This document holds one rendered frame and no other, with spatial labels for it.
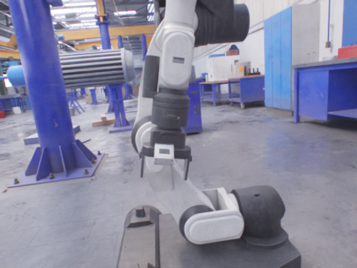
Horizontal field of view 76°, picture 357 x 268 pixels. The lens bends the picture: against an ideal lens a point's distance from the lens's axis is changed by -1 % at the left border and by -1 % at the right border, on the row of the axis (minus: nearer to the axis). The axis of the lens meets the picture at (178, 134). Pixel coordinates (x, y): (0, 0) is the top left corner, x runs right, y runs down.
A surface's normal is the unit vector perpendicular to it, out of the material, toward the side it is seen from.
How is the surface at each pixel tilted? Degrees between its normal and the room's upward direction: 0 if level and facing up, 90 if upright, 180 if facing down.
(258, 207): 61
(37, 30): 90
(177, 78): 90
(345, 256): 0
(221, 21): 113
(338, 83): 90
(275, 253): 0
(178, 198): 90
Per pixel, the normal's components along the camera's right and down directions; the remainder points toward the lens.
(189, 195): 0.10, 0.21
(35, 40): 0.37, 0.17
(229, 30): 0.13, 0.63
